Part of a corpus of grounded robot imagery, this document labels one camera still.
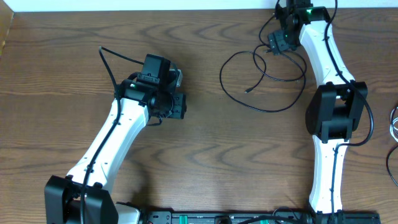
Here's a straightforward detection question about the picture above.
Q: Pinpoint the white usb cable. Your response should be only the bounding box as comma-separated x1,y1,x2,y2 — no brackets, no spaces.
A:
389,106,398,144

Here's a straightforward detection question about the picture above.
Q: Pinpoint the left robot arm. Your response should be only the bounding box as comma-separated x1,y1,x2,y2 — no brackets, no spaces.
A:
44,54,187,223

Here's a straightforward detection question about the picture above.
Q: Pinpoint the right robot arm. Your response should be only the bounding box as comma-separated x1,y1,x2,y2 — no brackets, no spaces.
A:
268,1,380,223

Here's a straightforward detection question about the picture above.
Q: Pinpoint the black left camera cable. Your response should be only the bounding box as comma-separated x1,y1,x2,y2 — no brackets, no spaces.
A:
77,45,147,224

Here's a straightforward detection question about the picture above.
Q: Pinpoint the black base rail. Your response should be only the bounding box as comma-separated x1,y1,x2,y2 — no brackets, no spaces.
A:
118,202,382,224

